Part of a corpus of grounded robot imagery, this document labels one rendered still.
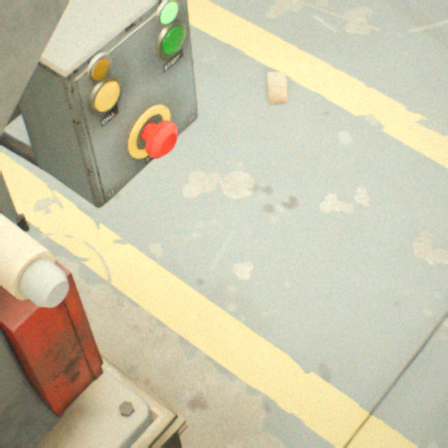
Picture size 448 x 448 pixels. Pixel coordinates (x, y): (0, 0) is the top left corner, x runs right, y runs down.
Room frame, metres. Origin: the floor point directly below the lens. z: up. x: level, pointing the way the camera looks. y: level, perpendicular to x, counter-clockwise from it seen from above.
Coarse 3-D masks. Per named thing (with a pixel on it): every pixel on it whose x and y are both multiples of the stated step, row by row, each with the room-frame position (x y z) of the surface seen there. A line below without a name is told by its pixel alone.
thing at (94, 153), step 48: (96, 0) 0.64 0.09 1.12; (144, 0) 0.64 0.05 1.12; (48, 48) 0.59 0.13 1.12; (96, 48) 0.58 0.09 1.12; (144, 48) 0.61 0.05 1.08; (48, 96) 0.57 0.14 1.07; (144, 96) 0.60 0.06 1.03; (192, 96) 0.65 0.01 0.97; (0, 144) 0.64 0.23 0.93; (48, 144) 0.59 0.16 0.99; (96, 144) 0.55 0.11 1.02; (144, 144) 0.60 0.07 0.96; (96, 192) 0.55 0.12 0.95
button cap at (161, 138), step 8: (168, 120) 0.60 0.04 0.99; (144, 128) 0.60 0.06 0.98; (152, 128) 0.60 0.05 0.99; (160, 128) 0.59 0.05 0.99; (168, 128) 0.59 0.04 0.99; (176, 128) 0.60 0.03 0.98; (144, 136) 0.59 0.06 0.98; (152, 136) 0.58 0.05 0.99; (160, 136) 0.58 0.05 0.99; (168, 136) 0.58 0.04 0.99; (176, 136) 0.59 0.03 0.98; (152, 144) 0.58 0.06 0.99; (160, 144) 0.58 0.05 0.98; (168, 144) 0.58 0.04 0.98; (152, 152) 0.57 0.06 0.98; (160, 152) 0.57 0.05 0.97; (168, 152) 0.58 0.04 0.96
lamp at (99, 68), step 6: (102, 54) 0.57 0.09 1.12; (96, 60) 0.57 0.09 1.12; (102, 60) 0.57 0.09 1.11; (108, 60) 0.57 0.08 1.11; (90, 66) 0.56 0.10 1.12; (96, 66) 0.56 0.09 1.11; (102, 66) 0.57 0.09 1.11; (108, 66) 0.57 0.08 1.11; (90, 72) 0.56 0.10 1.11; (96, 72) 0.56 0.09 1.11; (102, 72) 0.56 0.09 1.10; (108, 72) 0.57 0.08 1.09; (90, 78) 0.56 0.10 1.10; (96, 78) 0.56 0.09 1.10; (102, 78) 0.57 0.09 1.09
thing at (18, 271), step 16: (0, 224) 0.30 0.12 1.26; (0, 240) 0.28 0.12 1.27; (16, 240) 0.28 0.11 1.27; (32, 240) 0.29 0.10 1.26; (0, 256) 0.27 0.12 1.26; (16, 256) 0.27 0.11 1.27; (32, 256) 0.27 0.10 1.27; (48, 256) 0.28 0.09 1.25; (0, 272) 0.27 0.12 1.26; (16, 272) 0.26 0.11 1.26; (16, 288) 0.26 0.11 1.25
